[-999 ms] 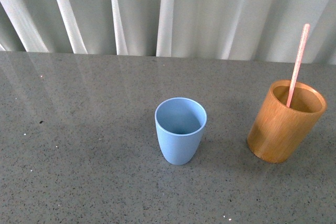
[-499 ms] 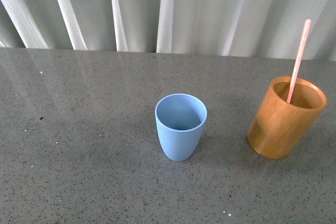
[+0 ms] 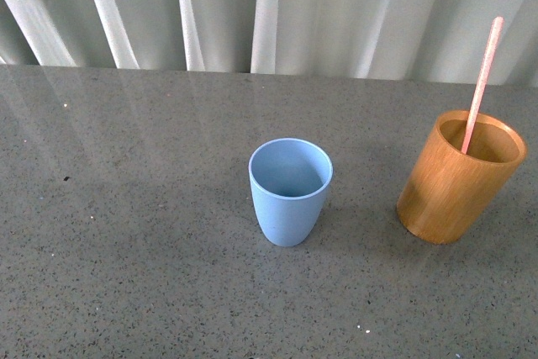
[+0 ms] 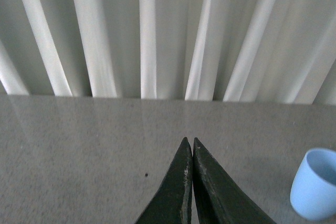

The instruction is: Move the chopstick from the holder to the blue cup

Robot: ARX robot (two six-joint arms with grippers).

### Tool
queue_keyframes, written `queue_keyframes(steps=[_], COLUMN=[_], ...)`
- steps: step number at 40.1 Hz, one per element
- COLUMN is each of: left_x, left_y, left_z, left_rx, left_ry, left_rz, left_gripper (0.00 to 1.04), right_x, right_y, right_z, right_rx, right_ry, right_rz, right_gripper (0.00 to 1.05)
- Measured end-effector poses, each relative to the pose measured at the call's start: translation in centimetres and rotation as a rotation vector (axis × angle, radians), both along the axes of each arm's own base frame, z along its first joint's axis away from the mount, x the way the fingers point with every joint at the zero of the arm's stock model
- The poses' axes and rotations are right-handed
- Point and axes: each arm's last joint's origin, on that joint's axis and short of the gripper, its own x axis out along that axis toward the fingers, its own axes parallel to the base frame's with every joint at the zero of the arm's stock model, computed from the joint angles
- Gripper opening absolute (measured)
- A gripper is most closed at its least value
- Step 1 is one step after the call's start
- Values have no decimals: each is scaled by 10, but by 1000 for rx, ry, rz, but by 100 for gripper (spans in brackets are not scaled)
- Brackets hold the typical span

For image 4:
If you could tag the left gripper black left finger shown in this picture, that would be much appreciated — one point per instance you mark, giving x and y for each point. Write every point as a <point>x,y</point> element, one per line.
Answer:
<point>172,203</point>

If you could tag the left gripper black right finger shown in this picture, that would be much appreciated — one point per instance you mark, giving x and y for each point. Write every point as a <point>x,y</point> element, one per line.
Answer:
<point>218,198</point>

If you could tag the blue cup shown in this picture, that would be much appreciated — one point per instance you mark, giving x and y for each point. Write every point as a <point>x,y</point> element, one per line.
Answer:
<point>312,193</point>

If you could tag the white pleated curtain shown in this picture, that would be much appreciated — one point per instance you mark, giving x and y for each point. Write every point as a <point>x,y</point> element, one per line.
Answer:
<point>228,50</point>

